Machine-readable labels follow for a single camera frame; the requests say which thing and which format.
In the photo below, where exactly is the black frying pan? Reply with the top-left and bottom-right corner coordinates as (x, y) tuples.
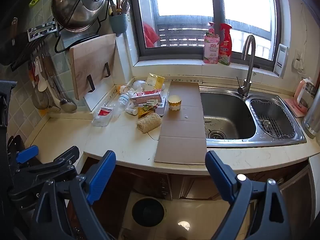
(0, 15), (28, 67)

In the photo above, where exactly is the white rice spoon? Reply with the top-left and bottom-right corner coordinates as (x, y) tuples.
(37, 55), (48, 92)

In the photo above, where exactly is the stainless steel wok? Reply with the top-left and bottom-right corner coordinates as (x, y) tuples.
(51, 0), (112, 33)

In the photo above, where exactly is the pink dish soap bottle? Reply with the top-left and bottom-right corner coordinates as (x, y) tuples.
(203, 22), (220, 64)

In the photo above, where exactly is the red cloth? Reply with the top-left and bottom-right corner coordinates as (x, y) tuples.
(142, 22), (160, 48)

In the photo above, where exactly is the black cutting board stand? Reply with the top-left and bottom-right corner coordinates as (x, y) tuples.
(86, 62), (111, 93)

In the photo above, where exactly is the pink carton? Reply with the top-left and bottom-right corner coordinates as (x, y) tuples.
(130, 90), (163, 104)

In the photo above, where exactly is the mesh strainer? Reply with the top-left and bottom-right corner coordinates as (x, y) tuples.
(31, 87), (49, 110)

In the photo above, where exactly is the black trash bin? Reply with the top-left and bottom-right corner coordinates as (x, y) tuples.
(131, 197), (167, 227)

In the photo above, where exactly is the steel faucet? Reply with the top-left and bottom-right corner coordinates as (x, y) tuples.
(236, 34), (257, 97)

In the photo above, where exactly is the pink mat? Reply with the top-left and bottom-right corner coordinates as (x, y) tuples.
(284, 98), (306, 118)

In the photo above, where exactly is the white cardboard box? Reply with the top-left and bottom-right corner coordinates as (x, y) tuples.
(150, 96), (167, 117)

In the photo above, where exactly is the steel appliance front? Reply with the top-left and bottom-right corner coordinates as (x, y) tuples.
(277, 155), (320, 240)

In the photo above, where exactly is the wire drain basket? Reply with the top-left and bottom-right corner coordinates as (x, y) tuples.
(250, 99), (295, 139)

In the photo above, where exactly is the stainless steel sink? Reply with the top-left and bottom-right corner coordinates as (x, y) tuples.
(199, 86), (307, 147)

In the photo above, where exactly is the steel kettle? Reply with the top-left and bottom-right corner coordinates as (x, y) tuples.
(301, 90), (320, 140)

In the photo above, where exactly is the window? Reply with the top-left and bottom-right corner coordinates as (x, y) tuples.
(129, 0), (282, 72)

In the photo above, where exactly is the yellow white paper cup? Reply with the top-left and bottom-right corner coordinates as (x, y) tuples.
(167, 95), (182, 112)

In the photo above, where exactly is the blue-grey utensil holder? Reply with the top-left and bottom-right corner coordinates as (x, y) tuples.
(110, 14), (129, 37)

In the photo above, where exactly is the yellow snack bag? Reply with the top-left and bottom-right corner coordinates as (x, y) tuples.
(145, 73), (165, 95)

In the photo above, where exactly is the wooden cutting board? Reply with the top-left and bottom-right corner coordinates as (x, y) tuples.
(69, 33), (117, 101)

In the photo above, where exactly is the steel ladle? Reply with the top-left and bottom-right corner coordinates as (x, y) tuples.
(44, 55), (78, 113)

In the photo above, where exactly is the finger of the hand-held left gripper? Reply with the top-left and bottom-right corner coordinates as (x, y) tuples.
(7, 145), (80, 198)
(7, 135), (40, 166)

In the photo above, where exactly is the pink pitcher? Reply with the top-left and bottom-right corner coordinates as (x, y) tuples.
(293, 77), (318, 114)

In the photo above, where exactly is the black wire pot rack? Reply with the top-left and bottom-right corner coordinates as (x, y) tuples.
(54, 0), (110, 54)

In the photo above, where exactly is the clear bottle with red label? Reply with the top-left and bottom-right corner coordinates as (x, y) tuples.
(91, 100), (125, 127)

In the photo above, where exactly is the green yellow packet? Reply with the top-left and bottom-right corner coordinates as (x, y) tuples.
(137, 104), (157, 118)

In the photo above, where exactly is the metal hook rack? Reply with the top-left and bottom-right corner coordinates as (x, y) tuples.
(27, 21), (60, 42)

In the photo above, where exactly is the white wall socket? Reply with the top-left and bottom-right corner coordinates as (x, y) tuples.
(292, 51), (304, 72)

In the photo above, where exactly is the steel pot lid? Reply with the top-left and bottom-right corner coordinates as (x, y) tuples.
(79, 0), (110, 20)

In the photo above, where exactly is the red spray bottle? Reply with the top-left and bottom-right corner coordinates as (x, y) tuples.
(218, 23), (233, 66)

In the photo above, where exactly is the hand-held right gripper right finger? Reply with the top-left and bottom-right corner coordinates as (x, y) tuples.
(205, 151), (292, 240)

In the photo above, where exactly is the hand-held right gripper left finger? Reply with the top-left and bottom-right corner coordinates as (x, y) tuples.
(30, 150), (117, 240)

